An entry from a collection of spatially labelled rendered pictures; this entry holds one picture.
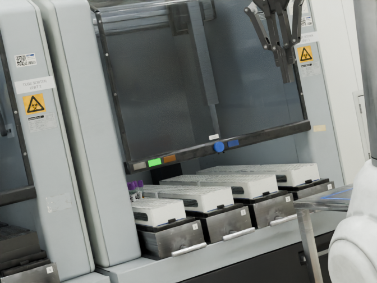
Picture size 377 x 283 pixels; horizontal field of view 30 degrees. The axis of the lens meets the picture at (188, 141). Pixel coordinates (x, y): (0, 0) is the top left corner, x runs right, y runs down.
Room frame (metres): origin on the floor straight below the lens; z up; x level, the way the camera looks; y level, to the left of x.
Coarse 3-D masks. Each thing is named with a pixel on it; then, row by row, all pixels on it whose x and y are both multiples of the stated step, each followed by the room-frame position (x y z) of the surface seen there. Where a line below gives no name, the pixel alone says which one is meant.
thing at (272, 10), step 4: (252, 0) 1.45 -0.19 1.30; (256, 0) 1.45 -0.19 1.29; (260, 0) 1.44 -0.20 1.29; (268, 0) 1.44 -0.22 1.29; (272, 0) 1.43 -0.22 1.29; (284, 0) 1.42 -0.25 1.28; (288, 0) 1.43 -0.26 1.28; (256, 4) 1.45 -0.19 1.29; (260, 4) 1.44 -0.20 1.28; (272, 4) 1.43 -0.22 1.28; (284, 4) 1.42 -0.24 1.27; (260, 8) 1.45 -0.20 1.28; (272, 8) 1.43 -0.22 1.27; (284, 8) 1.43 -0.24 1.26; (272, 12) 1.44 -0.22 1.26
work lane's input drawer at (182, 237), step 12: (144, 228) 1.89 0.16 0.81; (156, 228) 1.81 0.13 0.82; (168, 228) 1.82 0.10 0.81; (180, 228) 1.83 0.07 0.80; (192, 228) 1.85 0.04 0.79; (144, 240) 1.87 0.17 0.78; (156, 240) 1.80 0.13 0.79; (168, 240) 1.81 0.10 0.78; (180, 240) 1.83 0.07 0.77; (192, 240) 1.84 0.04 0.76; (168, 252) 1.81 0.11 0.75; (180, 252) 1.78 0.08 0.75
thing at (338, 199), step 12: (324, 192) 1.81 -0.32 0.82; (336, 192) 1.77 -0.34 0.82; (348, 192) 1.74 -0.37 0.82; (300, 204) 1.75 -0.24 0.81; (312, 204) 1.70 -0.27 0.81; (324, 204) 1.66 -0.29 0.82; (336, 204) 1.62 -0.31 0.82; (348, 204) 1.58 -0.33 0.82; (300, 216) 1.76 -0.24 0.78; (300, 228) 1.77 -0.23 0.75; (312, 240) 1.76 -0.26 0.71; (312, 252) 1.76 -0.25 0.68; (312, 264) 1.76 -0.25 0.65; (312, 276) 1.76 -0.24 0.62
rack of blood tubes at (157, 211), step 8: (136, 200) 2.08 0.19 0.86; (144, 200) 2.04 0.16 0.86; (152, 200) 2.01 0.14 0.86; (160, 200) 1.96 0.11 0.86; (168, 200) 1.94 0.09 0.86; (176, 200) 1.90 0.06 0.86; (136, 208) 1.93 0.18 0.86; (144, 208) 1.88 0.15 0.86; (152, 208) 1.84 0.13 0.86; (160, 208) 1.85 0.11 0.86; (168, 208) 1.86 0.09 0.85; (176, 208) 1.87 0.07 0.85; (184, 208) 1.89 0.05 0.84; (136, 216) 2.03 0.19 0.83; (144, 216) 2.09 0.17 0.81; (152, 216) 1.84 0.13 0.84; (160, 216) 1.85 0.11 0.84; (168, 216) 1.86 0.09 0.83; (176, 216) 1.87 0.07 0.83; (184, 216) 1.88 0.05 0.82; (144, 224) 1.90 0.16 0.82; (152, 224) 1.85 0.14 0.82; (160, 224) 1.85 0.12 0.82
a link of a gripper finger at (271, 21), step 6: (264, 0) 1.43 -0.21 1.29; (264, 6) 1.43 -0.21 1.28; (264, 12) 1.44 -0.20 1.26; (270, 18) 1.44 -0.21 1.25; (270, 24) 1.44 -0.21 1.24; (276, 24) 1.46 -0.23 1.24; (270, 30) 1.44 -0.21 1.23; (276, 30) 1.45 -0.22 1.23; (270, 36) 1.44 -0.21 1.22; (276, 36) 1.44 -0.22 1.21; (270, 42) 1.44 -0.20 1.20; (276, 42) 1.44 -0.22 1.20; (276, 48) 1.44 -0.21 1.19
